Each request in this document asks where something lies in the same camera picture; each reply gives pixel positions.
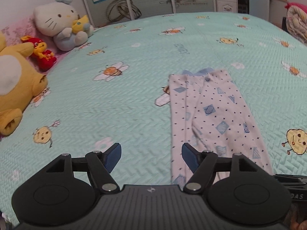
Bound white cat plush toy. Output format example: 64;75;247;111
33;0;95;51

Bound yellow plush toy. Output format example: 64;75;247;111
0;32;48;136

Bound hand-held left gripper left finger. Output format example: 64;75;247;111
45;143;122;194

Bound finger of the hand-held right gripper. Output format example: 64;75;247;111
273;174;307;189

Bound red plush toy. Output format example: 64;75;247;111
20;36;57;72

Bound mint quilted bee-print bedspread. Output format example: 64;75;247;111
0;12;307;230

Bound white blue-patterned long-sleeve shirt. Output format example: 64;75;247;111
168;67;274;185

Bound folded floral quilt pile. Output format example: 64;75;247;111
285;5;307;44

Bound white drawer cabinet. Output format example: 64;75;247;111
215;0;238;13

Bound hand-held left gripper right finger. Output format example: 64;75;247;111
182;143;259;194

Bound grey coiled hoops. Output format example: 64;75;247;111
106;0;142;24

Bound sliding-door wardrobe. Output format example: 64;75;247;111
77;0;216;28

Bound pink floral cloth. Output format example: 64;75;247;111
0;14;99;77

